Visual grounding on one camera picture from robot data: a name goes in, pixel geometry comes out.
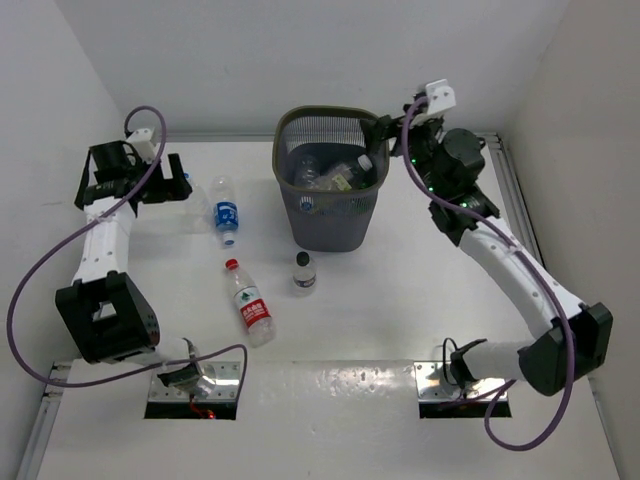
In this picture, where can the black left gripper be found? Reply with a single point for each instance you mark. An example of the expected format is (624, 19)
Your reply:
(169, 189)

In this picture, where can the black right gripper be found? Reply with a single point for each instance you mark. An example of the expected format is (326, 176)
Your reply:
(383, 129)

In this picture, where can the pineapple juice bottle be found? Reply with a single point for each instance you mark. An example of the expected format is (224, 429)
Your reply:
(349, 168)

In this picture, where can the clear crushed bottle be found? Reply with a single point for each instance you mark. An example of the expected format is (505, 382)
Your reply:
(334, 182)

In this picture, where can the clear bottle blue cap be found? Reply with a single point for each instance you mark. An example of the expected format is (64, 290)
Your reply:
(197, 209)
(307, 172)

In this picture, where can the blue label water bottle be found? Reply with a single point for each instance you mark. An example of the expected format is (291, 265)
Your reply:
(335, 209)

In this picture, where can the green soda bottle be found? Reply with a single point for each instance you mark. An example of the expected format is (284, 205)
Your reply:
(362, 175)

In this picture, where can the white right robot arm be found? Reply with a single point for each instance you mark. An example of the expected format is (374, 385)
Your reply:
(565, 330)

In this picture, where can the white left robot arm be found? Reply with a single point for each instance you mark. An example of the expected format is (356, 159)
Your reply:
(106, 314)

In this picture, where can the grey mesh waste bin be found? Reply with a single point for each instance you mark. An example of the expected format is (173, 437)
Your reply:
(327, 221)

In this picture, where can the red label water bottle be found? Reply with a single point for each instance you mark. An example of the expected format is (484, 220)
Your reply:
(250, 304)

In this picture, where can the small black cap bottle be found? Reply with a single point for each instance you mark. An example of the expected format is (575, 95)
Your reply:
(304, 274)

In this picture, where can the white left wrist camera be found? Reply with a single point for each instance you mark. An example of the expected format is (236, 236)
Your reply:
(143, 142)

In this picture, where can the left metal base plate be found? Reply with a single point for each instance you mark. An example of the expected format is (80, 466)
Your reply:
(211, 381)

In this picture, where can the metal base plate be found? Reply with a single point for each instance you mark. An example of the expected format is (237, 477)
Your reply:
(432, 387)
(211, 381)

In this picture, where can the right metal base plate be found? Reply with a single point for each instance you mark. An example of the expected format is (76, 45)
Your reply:
(432, 387)

